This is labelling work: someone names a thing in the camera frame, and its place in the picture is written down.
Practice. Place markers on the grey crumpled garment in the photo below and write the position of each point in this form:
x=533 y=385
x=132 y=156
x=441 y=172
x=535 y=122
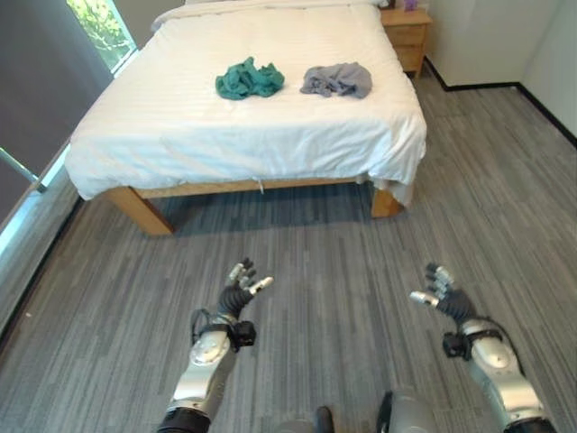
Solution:
x=337 y=80

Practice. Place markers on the window with glass pane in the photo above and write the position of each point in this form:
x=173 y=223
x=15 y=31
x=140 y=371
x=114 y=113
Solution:
x=101 y=27

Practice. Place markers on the robot dark foot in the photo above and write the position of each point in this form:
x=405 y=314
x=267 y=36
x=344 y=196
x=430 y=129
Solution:
x=324 y=419

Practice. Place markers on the robot left arm silver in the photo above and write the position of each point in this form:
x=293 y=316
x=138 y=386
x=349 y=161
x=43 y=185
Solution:
x=203 y=365

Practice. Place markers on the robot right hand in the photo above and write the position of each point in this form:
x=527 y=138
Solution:
x=453 y=301

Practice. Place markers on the robot right arm silver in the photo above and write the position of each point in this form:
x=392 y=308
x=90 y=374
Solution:
x=498 y=374

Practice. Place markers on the purple small object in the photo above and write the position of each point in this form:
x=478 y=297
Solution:
x=410 y=4

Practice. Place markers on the white bed duvet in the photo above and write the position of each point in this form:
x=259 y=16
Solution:
x=252 y=122

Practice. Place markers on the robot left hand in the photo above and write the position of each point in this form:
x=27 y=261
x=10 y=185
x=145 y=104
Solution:
x=234 y=297

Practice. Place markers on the wooden nightstand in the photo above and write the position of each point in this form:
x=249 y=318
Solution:
x=408 y=38

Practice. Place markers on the teal crumpled garment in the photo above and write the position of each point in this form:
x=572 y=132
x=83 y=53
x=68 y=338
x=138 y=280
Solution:
x=249 y=79

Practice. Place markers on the wooden bed frame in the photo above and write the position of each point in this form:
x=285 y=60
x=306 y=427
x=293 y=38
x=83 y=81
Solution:
x=149 y=207

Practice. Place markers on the metal window rail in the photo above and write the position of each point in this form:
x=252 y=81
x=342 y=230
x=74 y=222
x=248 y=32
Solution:
x=20 y=168

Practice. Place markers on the robot silver leg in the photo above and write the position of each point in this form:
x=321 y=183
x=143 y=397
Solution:
x=405 y=412

